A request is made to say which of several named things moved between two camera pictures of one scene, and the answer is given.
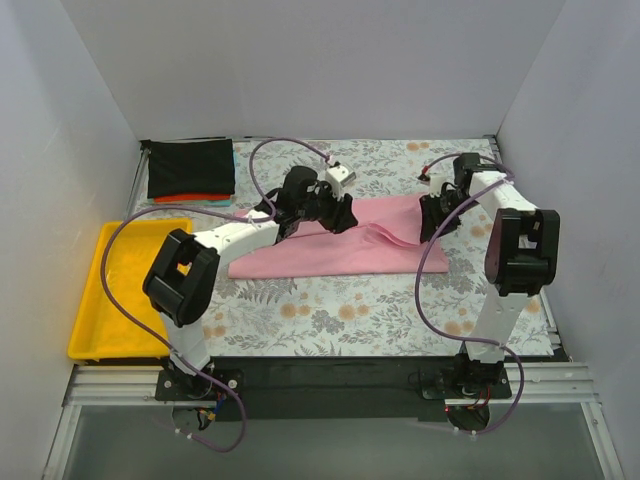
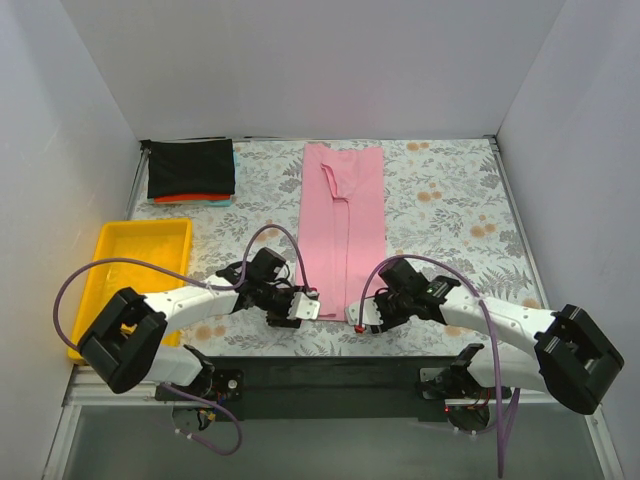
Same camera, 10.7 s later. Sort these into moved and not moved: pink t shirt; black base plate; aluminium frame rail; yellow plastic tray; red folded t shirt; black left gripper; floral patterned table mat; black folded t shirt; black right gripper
Moved: black left gripper; pink t shirt; black right gripper
Not moved: black folded t shirt; red folded t shirt; yellow plastic tray; black base plate; aluminium frame rail; floral patterned table mat
